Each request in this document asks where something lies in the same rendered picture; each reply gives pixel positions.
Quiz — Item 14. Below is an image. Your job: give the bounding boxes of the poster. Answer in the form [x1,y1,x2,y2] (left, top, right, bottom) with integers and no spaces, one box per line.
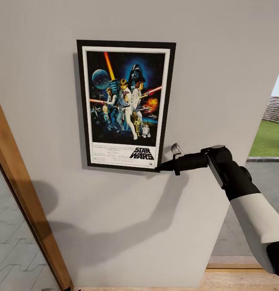
[76,40,176,173]

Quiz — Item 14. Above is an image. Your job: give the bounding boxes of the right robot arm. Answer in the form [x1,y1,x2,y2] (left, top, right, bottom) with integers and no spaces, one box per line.
[155,143,279,276]

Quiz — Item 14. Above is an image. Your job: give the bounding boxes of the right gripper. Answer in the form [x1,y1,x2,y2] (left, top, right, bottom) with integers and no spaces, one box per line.
[155,154,197,176]

